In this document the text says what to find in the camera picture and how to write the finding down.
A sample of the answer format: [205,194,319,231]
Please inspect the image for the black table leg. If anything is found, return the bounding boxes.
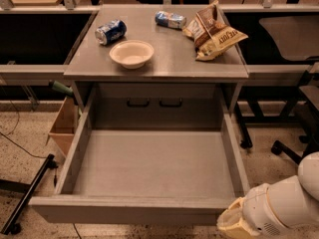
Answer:
[234,104,253,149]
[0,154,58,235]

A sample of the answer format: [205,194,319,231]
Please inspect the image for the white bowl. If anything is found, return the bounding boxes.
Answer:
[109,40,155,69]

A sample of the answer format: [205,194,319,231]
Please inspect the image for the blue soda can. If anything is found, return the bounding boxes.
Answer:
[95,19,127,45]

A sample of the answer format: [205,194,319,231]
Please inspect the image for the black table leg right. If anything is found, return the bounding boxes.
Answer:
[234,104,253,149]

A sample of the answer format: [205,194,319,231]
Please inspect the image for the grey top drawer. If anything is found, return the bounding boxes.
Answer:
[30,83,249,225]

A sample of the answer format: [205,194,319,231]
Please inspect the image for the brown chip bag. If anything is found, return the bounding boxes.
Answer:
[182,0,248,61]

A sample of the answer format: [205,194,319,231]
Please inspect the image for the green tube in box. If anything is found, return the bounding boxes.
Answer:
[49,81,74,97]

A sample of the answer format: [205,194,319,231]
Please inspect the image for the blue white crushed can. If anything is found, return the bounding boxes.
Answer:
[155,11,186,29]

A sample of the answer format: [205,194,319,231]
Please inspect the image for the cardboard box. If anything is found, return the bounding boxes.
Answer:
[48,98,79,155]

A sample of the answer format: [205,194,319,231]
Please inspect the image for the grey cabinet with top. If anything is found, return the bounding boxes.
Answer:
[65,5,248,130]

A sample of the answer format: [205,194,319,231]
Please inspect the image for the black office chair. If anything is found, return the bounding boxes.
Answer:
[260,15,319,164]

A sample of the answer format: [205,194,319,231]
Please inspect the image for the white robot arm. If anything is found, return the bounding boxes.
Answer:
[217,152,319,239]

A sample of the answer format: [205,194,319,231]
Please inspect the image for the black table leg left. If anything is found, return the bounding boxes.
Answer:
[0,154,58,235]

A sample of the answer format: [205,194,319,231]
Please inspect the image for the black floor cable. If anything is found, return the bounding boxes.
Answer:
[0,87,48,160]

